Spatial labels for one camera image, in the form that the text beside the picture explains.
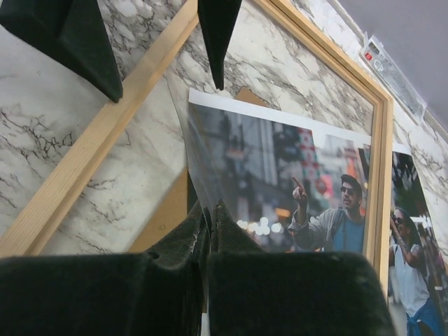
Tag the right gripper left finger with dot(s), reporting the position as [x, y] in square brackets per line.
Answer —
[159, 291]

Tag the colour photo print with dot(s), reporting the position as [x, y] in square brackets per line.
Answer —
[310, 193]

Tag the light wooden picture frame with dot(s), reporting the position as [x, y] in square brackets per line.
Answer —
[38, 221]

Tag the clear frame glass pane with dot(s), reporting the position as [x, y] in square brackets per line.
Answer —
[198, 155]

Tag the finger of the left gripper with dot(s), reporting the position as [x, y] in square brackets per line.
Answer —
[217, 19]
[70, 32]

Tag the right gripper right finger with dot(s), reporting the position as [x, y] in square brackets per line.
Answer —
[253, 292]

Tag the white label strip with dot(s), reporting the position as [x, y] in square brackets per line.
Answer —
[388, 72]

